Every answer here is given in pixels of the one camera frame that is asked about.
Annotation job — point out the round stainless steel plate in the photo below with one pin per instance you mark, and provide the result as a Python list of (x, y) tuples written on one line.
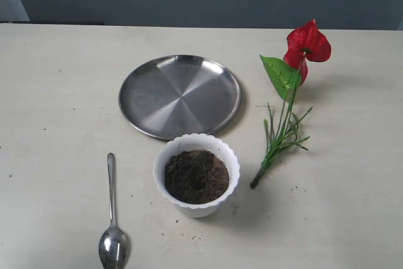
[(174, 95)]

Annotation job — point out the silver metal spoon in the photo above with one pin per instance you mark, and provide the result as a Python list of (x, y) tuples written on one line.
[(113, 244)]

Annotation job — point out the dark soil in pot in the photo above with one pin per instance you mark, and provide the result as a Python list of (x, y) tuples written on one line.
[(196, 177)]

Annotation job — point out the white scalloped flower pot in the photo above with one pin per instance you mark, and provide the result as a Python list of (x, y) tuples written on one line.
[(195, 142)]

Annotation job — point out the red artificial anthurium flower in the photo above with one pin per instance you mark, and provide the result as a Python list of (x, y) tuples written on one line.
[(305, 43)]

